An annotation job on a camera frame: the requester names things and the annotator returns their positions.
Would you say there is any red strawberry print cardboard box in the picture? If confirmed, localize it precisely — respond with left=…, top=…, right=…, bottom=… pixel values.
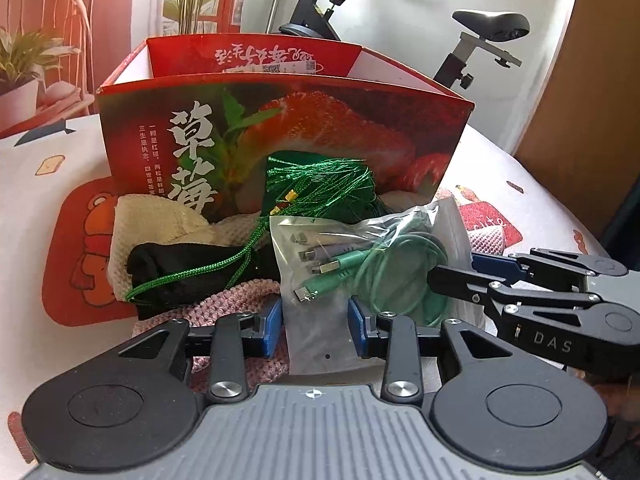
left=96, top=34, right=475, bottom=226

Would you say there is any black exercise bike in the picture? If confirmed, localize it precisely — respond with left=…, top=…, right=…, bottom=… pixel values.
left=277, top=0, right=531, bottom=97

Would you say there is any pink knitted cloth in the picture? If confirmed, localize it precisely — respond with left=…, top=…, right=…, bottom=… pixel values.
left=132, top=280, right=292, bottom=397

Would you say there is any printed room scene wall tapestry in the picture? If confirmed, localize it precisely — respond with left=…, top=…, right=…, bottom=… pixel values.
left=0, top=0, right=251, bottom=142

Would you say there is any green tassel cord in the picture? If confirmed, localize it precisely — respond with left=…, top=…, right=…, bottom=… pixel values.
left=125, top=154, right=374, bottom=304

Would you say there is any cream knitted cloth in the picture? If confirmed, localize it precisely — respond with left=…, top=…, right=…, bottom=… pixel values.
left=107, top=192, right=275, bottom=302

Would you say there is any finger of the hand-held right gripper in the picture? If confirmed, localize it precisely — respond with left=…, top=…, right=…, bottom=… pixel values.
left=427, top=264, right=600, bottom=314
left=471, top=247, right=631, bottom=290

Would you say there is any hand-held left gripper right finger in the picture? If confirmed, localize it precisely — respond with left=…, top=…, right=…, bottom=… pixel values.
left=347, top=296, right=501, bottom=404

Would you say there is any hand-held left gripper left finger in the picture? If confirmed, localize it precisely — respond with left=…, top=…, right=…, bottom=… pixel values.
left=117, top=300, right=284, bottom=404

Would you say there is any black cloth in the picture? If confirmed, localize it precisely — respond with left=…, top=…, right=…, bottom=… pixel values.
left=125, top=241, right=282, bottom=322

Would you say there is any white cartoon print tablecloth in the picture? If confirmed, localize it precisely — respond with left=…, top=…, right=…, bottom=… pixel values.
left=0, top=110, right=617, bottom=397

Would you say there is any wooden door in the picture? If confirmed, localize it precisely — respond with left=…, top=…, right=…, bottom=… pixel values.
left=514, top=0, right=640, bottom=242

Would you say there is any clear bag of green cables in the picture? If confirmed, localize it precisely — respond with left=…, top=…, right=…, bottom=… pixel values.
left=269, top=197, right=497, bottom=377

